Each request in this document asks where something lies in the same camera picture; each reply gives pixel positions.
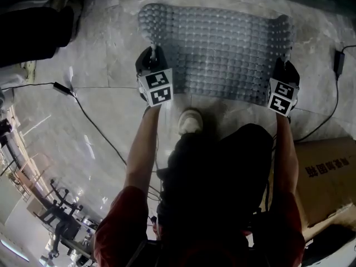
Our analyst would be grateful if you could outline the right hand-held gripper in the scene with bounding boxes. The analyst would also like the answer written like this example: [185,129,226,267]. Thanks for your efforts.
[266,54,301,118]

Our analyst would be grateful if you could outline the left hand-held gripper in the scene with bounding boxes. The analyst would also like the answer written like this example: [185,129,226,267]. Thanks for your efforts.
[135,44,175,108]

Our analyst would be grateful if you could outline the white perforated rubber mat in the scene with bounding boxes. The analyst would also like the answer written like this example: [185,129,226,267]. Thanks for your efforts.
[137,3,296,107]

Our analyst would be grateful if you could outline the person's left forearm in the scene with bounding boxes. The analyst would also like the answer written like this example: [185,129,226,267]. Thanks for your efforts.
[125,104,162,197]

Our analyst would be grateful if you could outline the person's right forearm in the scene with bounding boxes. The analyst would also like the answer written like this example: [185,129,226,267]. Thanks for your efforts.
[274,115,300,202]

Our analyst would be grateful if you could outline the person's left white shoe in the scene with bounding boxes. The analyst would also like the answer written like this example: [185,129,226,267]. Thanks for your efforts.
[177,107,204,135]

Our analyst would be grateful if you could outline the person's black trousers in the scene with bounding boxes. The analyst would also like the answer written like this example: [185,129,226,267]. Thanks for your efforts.
[156,123,275,233]

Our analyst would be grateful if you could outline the brown printed cardboard box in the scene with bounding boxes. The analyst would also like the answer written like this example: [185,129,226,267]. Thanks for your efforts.
[294,136,356,228]

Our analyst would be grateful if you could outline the person's red shirt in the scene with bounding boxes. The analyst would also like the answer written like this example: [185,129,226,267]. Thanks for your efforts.
[93,185,305,267]

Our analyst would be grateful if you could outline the black office chair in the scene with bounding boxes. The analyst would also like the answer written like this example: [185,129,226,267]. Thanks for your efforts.
[34,179,84,235]

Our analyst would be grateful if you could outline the black power adapter cable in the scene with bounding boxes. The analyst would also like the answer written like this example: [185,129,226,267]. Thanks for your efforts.
[0,81,128,167]
[294,44,356,144]

